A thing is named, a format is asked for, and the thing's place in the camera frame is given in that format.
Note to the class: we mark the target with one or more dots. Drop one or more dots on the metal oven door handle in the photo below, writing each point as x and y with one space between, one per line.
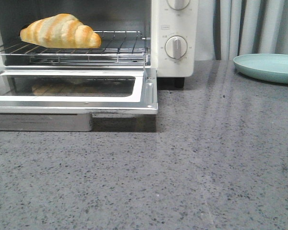
46 122

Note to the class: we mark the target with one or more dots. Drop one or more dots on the white toaster oven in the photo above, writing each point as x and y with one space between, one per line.
154 18

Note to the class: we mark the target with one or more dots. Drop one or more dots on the light teal plate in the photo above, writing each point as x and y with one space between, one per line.
265 67

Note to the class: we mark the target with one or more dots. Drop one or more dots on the golden croissant bread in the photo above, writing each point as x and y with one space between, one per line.
60 31

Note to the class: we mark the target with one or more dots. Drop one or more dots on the oven glass door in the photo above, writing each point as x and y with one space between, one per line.
78 91

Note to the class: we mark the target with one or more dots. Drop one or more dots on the lower oven timer knob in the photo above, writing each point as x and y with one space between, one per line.
176 47

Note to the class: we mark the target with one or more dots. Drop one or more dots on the grey white curtain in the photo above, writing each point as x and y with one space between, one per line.
229 28

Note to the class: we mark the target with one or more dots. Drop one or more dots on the metal wire oven rack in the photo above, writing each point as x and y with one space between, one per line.
117 48

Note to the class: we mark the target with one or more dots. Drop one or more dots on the upper oven temperature knob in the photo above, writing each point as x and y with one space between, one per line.
178 4

